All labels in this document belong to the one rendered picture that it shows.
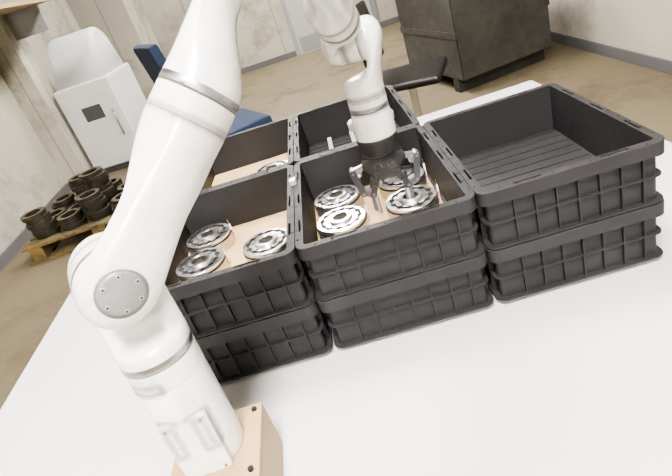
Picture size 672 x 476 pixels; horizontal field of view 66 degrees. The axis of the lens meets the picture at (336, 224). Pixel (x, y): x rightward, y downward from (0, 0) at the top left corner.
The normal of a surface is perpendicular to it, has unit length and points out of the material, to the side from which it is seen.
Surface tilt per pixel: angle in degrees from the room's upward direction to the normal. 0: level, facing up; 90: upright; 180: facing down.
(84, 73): 71
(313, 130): 90
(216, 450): 88
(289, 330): 90
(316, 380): 0
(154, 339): 15
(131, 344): 20
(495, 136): 90
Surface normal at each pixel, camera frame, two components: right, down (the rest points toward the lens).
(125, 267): 0.44, 0.15
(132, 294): 0.60, 0.24
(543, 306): -0.29, -0.84
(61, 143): 0.11, 0.44
